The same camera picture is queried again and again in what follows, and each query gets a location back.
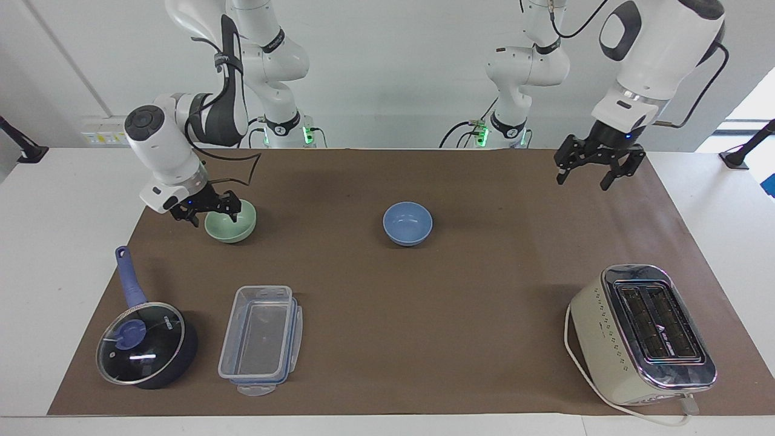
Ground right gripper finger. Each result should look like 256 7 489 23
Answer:
208 190 243 221
169 206 201 229

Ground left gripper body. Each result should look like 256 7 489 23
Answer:
585 119 638 160

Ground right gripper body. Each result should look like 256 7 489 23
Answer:
175 180 220 214

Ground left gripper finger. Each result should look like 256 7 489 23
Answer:
554 134 599 187
599 147 647 193

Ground green bowl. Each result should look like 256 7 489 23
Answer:
204 199 257 245

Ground blue bowl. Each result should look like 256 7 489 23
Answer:
382 202 434 247

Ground dark blue saucepan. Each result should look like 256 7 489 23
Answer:
96 245 199 390

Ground black stand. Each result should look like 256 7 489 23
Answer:
719 118 775 171
0 115 50 165

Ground glass lid with blue knob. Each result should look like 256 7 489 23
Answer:
96 302 186 385

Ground clear plastic container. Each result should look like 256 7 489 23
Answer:
217 285 304 397

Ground cream toaster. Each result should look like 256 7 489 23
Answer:
569 263 718 407

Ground black cable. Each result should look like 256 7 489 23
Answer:
439 97 500 150
184 15 263 189
547 0 611 40
654 39 731 130

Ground white wall socket strip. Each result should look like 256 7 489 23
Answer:
81 116 131 147

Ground white toaster cord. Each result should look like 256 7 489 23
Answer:
563 303 701 427

